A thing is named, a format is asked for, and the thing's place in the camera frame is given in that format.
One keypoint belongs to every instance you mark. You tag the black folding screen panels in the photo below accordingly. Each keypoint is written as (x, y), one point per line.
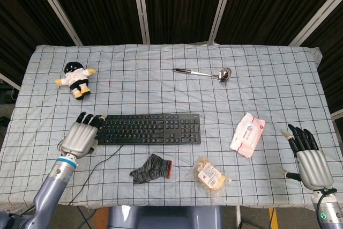
(171, 6)

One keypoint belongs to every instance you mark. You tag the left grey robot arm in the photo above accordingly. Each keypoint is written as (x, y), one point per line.
(40, 194)

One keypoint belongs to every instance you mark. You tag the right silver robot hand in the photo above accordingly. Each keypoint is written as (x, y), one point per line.
(313, 168)

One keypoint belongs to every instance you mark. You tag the blue checkered tablecloth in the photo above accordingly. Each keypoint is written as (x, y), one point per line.
(171, 95)

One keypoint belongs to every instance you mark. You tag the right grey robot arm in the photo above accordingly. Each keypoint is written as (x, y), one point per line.
(325, 208)

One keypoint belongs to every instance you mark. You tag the black computer keyboard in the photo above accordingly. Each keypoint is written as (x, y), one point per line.
(150, 129)

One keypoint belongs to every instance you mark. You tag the white pink wet wipes pack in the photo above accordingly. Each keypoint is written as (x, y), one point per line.
(247, 139)

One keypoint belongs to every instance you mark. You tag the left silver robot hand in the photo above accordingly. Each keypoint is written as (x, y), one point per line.
(80, 137)

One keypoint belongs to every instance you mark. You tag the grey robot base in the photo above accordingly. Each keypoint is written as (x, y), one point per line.
(164, 217)

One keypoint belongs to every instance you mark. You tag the black and white plush doll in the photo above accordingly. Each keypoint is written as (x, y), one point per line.
(75, 79)

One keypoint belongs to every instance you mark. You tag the grey striped knit glove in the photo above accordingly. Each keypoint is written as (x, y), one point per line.
(151, 170)

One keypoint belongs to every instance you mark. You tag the stainless steel ladle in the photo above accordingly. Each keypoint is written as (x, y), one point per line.
(206, 74)

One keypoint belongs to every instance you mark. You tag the packaged bread snack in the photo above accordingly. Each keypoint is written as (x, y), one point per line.
(210, 176)

